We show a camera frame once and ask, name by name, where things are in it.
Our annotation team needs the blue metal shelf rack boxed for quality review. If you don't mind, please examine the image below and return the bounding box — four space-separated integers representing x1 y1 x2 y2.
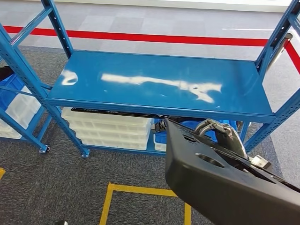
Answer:
0 0 300 158
0 59 53 154

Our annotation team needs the chrome stanchion post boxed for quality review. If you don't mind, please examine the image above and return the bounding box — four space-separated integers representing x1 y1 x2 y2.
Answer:
237 32 293 135

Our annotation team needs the blue plastic bin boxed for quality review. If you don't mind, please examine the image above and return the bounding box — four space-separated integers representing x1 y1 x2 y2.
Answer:
0 74 25 111

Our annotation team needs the blue plastic tray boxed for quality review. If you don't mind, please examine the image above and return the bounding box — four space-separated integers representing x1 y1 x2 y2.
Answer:
153 118 237 145

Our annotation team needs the yellow floor tape square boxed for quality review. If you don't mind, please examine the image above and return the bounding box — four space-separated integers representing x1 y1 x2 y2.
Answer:
99 182 192 225

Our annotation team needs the white plastic divided bin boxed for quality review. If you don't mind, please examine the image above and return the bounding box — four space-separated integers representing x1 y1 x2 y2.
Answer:
61 107 152 128
81 138 148 151
75 128 150 144
68 121 152 136

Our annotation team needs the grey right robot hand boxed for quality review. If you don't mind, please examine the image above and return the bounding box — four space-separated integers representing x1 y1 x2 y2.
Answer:
193 118 248 159

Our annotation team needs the translucent white plastic bin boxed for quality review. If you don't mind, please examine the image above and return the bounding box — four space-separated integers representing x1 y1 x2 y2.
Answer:
0 86 42 140

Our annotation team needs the long red barrier belt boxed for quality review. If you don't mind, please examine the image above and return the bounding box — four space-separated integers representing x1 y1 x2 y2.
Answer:
2 25 269 47

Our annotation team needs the shallow white plastic tray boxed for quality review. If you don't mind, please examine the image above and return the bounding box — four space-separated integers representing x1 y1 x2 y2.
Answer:
153 141 167 152

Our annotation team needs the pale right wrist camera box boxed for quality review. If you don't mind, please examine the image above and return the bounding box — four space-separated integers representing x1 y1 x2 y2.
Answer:
249 154 273 171

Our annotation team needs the black plastic panel with cutouts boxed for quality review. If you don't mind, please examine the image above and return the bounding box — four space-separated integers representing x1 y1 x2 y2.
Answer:
164 118 300 225

